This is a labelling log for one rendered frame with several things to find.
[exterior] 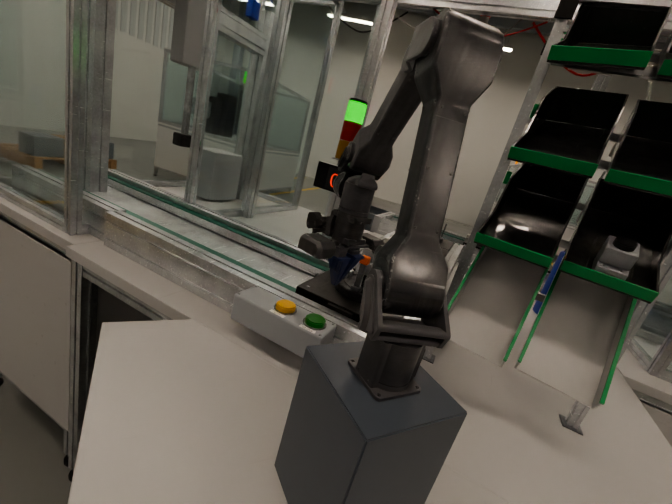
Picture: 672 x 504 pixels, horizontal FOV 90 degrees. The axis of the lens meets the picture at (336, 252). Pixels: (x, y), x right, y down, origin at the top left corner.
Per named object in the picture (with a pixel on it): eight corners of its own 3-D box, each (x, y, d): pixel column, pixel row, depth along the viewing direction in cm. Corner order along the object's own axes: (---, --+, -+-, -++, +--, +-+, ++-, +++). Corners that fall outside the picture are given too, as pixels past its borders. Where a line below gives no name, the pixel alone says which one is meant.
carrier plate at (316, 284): (390, 338, 70) (393, 329, 69) (294, 293, 78) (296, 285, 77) (414, 302, 91) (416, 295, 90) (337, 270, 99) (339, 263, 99)
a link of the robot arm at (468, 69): (513, 19, 33) (472, 48, 39) (450, -9, 31) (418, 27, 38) (440, 326, 36) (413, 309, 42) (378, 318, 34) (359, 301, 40)
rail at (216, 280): (391, 400, 65) (409, 354, 62) (103, 244, 96) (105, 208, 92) (398, 385, 70) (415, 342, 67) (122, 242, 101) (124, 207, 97)
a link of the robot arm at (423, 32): (506, 57, 34) (489, -1, 39) (435, 29, 32) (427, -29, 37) (383, 206, 59) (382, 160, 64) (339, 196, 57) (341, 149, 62)
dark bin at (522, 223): (547, 269, 58) (564, 234, 53) (473, 242, 64) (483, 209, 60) (575, 205, 75) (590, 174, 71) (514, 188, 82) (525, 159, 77)
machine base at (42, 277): (69, 471, 117) (73, 244, 91) (-21, 384, 139) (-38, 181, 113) (287, 325, 241) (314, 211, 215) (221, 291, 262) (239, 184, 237)
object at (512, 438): (825, 708, 39) (843, 695, 38) (65, 256, 90) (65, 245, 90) (571, 310, 165) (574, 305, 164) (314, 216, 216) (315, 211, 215)
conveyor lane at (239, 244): (378, 373, 72) (392, 334, 69) (124, 241, 101) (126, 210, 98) (408, 324, 98) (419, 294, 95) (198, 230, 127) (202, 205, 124)
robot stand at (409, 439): (313, 583, 35) (366, 441, 29) (273, 464, 47) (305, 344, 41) (411, 534, 43) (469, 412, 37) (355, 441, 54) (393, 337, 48)
